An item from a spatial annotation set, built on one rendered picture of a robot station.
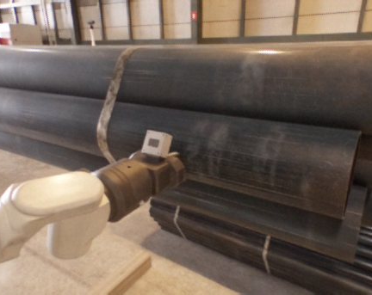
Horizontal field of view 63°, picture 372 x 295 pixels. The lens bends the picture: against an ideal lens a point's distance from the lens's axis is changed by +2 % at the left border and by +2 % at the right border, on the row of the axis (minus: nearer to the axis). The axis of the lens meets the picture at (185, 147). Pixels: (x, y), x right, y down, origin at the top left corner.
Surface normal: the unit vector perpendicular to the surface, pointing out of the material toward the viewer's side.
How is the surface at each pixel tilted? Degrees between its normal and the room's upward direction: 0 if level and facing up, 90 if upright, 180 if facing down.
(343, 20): 90
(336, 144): 34
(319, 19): 90
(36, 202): 23
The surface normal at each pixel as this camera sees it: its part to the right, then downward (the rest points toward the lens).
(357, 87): -0.54, 0.11
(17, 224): -0.13, -0.18
